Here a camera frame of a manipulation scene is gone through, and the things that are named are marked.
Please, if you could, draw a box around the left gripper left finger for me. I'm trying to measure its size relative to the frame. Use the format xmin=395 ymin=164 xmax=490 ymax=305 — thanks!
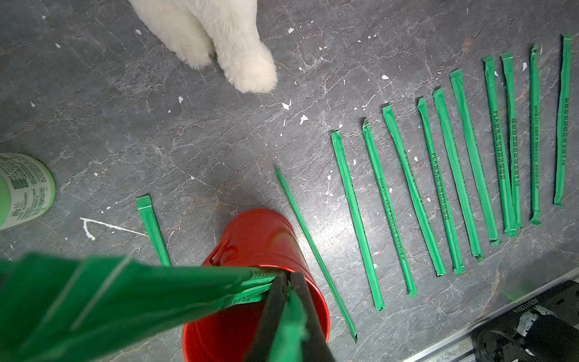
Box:
xmin=244 ymin=272 xmax=287 ymax=361

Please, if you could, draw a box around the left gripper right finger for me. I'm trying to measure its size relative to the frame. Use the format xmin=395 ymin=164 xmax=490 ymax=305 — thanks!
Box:
xmin=289 ymin=272 xmax=335 ymax=361

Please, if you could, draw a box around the twelfth green straw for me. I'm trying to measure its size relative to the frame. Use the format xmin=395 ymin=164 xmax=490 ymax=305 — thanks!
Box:
xmin=136 ymin=195 xmax=172 ymax=267

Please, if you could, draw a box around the eleventh green straw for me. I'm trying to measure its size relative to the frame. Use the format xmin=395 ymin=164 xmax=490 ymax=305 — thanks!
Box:
xmin=553 ymin=34 xmax=571 ymax=207

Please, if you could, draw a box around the thirteenth green straw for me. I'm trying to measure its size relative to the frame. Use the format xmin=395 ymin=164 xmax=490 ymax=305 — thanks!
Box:
xmin=267 ymin=287 xmax=308 ymax=362

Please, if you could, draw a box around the red cylindrical container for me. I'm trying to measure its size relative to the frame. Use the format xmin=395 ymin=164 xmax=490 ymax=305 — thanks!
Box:
xmin=182 ymin=209 xmax=330 ymax=361

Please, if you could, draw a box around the green straw bundle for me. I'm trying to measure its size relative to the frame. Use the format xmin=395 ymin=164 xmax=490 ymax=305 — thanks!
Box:
xmin=1 ymin=253 xmax=278 ymax=361

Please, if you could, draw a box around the small green lidded jar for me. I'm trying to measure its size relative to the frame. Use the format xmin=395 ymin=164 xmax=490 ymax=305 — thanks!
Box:
xmin=1 ymin=153 xmax=56 ymax=230

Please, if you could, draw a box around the white plush dog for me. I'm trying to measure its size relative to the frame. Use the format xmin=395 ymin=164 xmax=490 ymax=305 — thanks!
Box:
xmin=131 ymin=0 xmax=277 ymax=94

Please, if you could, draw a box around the metal base rail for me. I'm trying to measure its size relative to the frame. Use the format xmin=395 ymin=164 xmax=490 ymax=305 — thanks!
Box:
xmin=407 ymin=269 xmax=578 ymax=361

